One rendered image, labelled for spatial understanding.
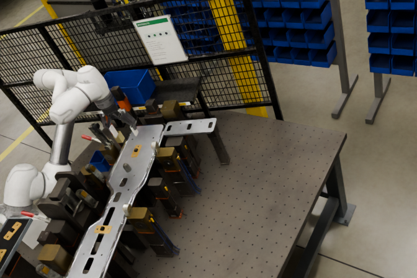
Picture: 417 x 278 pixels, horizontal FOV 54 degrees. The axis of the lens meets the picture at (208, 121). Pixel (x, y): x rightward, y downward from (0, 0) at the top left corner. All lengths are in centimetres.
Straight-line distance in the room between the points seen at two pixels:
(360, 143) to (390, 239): 78
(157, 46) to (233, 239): 113
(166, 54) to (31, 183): 104
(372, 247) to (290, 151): 81
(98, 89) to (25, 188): 85
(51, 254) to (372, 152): 220
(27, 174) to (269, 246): 136
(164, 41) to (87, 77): 63
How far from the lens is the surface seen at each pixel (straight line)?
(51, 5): 463
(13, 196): 252
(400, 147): 316
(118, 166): 218
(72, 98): 185
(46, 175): 256
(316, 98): 359
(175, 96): 236
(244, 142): 240
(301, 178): 215
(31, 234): 256
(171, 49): 237
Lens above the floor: 239
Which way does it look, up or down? 40 degrees down
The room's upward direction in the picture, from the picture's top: 24 degrees counter-clockwise
